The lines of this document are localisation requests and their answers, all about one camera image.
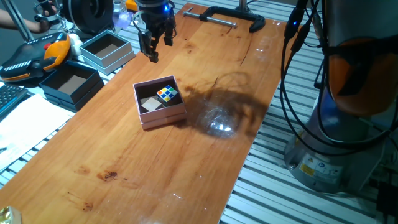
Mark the large white paper sheet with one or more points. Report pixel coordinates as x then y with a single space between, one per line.
28 124

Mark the black C-clamp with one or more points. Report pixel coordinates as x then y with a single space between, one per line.
236 13

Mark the small Rubik's cube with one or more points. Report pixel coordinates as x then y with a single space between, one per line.
167 93

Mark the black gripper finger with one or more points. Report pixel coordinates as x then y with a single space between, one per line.
149 46
168 34

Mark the black computer keyboard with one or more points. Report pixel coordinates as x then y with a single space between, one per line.
11 96

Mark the light grey-blue gift box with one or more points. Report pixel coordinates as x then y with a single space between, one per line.
107 63

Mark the person hand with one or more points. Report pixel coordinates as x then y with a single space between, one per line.
46 20

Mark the person forearm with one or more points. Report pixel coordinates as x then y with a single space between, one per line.
18 21

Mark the small white ball figure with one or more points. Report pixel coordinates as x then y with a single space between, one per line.
75 42

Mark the orange wooden board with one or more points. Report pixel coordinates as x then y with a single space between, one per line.
124 171

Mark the grey metal pole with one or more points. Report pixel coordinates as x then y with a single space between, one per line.
18 20

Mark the black orange teach pendant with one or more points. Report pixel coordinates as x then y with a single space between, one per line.
56 51

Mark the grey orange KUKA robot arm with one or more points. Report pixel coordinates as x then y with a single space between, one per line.
342 140

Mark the pink square gift box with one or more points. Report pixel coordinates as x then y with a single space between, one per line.
161 115

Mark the plain beige cube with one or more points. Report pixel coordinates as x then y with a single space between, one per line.
150 104

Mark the slanted metal frame pole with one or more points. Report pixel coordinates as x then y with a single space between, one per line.
243 3

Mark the orange plastic object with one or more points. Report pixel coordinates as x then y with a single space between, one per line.
131 5

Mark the black filament spool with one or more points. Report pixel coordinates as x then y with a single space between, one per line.
90 15

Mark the translucent purple plastic bag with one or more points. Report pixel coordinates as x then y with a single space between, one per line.
122 19

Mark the dark blue gift box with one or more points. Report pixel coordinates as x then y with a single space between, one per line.
77 100

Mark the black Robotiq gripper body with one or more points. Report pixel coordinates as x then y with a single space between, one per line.
154 14

